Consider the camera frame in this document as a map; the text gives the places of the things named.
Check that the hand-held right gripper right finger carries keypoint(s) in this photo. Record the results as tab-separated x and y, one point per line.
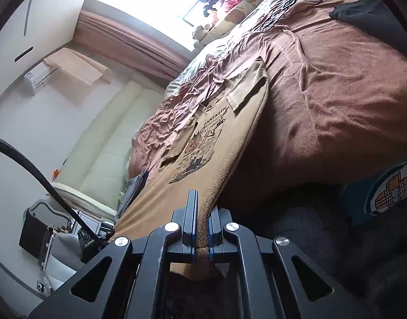
216	229

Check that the brown blanket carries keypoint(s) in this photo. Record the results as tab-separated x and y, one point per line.
323	106

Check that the cream bear print pillow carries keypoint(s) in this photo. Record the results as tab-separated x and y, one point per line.
236	16

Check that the pink curtain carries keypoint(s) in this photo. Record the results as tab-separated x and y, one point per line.
130	43

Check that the grey folded clothes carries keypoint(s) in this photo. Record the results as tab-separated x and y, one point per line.
133	192

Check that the white air conditioner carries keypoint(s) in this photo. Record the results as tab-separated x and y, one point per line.
39	79

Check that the white plush toy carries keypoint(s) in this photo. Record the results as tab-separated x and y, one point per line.
200	36

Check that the tan printed t-shirt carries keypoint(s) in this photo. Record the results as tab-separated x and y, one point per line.
176	192

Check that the light grey bed sheet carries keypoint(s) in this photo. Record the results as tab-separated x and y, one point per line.
190	76

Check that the grey chair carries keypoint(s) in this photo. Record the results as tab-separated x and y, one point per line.
65	256

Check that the black folded clothes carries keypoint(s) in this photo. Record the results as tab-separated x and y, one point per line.
366	13

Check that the cream hanging cloth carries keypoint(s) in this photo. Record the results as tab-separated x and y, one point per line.
77	64

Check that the dark grey shaggy rug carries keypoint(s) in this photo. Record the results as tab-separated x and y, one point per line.
323	232

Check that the pink cloth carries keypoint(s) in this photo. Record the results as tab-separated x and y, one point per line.
232	2

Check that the cream padded headboard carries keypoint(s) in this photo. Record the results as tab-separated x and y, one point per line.
117	139

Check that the cream cushion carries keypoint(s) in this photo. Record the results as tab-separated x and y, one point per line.
87	199

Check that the bright window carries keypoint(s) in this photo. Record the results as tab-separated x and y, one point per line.
150	0

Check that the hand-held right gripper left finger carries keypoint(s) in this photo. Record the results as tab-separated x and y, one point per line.
190	216

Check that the black bag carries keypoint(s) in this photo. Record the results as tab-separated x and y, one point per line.
32	236

